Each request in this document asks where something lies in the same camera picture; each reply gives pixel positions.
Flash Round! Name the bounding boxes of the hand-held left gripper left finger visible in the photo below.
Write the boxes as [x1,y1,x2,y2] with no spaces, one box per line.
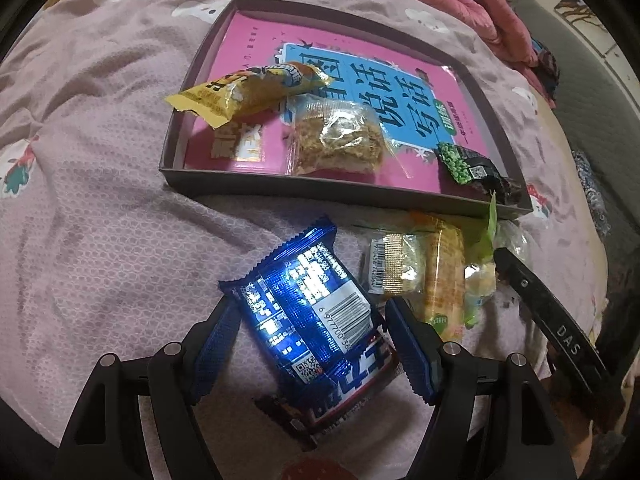
[52,297,244,480]

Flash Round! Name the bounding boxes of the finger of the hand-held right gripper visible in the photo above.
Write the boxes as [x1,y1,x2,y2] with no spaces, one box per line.
[495,247,556,326]

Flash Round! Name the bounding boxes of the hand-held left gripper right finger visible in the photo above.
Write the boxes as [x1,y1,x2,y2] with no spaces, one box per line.
[384,298,573,480]

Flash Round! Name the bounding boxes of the light green snack packet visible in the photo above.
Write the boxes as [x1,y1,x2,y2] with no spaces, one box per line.
[462,192,501,331]

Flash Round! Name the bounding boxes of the black chocolate bar wrapper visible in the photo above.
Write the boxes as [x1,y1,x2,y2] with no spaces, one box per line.
[254,327,403,448]

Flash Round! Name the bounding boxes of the orange cracker packet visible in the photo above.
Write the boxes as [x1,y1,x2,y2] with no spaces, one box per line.
[410,212,468,346]

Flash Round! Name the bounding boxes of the clear pastry packet gold label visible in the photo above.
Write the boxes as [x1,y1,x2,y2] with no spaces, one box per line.
[360,230,431,296]

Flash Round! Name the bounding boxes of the shiny blue snack packet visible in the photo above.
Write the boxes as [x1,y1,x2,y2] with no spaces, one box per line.
[218,215,386,386]

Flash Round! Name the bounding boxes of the black green pea packet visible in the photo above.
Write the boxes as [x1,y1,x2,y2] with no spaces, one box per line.
[435,141,523,206]

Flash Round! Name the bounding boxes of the dark grey shallow box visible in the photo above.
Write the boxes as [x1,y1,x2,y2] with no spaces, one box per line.
[159,0,534,221]

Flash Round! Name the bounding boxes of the clear meat floss cake packet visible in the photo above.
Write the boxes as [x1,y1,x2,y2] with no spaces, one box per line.
[285,97,416,178]

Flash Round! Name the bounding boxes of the long yellow snack packet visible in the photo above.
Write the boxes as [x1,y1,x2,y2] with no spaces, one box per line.
[165,60,335,130]

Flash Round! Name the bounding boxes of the dark patterned cloth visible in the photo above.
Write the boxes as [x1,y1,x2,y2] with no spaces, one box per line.
[570,150,613,241]

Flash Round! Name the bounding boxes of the beige bed sheet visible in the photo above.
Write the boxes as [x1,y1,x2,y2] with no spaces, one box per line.
[535,95,608,281]

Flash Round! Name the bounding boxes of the lilac printed blanket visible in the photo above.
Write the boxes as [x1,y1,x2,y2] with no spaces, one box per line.
[0,0,616,480]

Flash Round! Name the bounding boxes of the grey quilted headboard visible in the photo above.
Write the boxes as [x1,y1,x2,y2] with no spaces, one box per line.
[507,0,640,281]

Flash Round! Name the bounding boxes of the colourful striped clothing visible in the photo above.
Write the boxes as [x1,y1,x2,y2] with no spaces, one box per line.
[530,35,561,91]

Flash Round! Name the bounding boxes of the pink quilt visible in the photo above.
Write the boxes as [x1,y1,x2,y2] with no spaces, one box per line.
[82,0,558,108]

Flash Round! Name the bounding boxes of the pink and blue book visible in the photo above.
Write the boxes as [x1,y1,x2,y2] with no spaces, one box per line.
[182,10,501,196]

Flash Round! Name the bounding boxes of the tree wall picture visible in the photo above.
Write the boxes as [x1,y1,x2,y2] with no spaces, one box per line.
[552,0,608,56]

